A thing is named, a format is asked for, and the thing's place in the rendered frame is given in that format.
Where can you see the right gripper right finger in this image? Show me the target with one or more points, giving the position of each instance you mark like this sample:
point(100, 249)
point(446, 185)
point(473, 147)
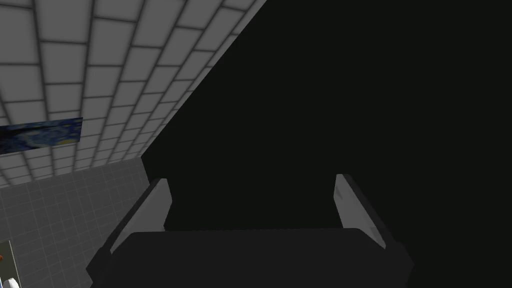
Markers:
point(355, 208)

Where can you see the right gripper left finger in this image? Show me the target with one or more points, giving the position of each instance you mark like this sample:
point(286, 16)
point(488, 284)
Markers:
point(148, 211)

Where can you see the blue swirly night-sky painting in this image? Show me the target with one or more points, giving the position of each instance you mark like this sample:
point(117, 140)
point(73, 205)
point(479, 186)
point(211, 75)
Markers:
point(40, 135)

